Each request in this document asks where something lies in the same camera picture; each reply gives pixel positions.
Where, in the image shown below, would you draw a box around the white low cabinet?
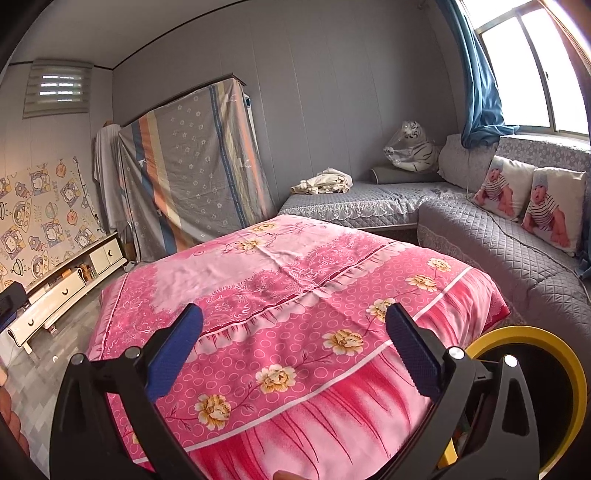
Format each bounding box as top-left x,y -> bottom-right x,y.
7,231 -> 127,354

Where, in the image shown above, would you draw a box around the blue curtain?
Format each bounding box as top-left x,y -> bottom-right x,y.
436,0 -> 506,148

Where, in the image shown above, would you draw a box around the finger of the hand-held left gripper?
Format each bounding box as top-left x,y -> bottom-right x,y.
0,281 -> 30,334

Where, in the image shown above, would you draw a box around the window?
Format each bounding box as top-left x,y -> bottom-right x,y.
457,0 -> 591,139

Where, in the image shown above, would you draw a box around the yellow bin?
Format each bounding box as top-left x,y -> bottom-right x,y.
436,325 -> 581,476

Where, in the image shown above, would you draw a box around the grey quilted cushion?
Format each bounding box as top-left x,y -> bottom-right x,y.
438,134 -> 499,192

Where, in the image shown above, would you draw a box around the baby print pillow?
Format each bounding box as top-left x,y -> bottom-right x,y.
472,154 -> 536,221
522,167 -> 587,254

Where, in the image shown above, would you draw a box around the white tiger plush toy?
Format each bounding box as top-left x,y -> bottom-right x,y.
383,121 -> 441,174

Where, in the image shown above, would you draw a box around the white hanging cloth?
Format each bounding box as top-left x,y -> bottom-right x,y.
93,122 -> 127,234

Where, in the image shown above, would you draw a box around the grey bolster pillow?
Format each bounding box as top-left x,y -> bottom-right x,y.
369,165 -> 439,184

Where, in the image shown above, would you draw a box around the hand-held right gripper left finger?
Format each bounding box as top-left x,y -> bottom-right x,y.
48,303 -> 205,480

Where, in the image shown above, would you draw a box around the grey window blind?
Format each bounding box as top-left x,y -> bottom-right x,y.
23,58 -> 94,120

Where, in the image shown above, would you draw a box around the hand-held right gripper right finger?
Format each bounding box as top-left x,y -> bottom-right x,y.
383,301 -> 542,480

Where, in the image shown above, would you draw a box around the grey quilted sofa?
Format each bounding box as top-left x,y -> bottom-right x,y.
277,134 -> 591,342

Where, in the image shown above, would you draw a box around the beige crumpled cloth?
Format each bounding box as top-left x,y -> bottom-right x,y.
291,167 -> 354,195

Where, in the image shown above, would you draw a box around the cartoon wall poster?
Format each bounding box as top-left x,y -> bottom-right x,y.
0,154 -> 105,291

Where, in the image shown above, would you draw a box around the striped sheet over wardrobe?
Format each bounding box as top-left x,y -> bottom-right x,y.
117,74 -> 274,261

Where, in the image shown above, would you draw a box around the pink floral blanket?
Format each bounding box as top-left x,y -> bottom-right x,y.
85,215 -> 511,480

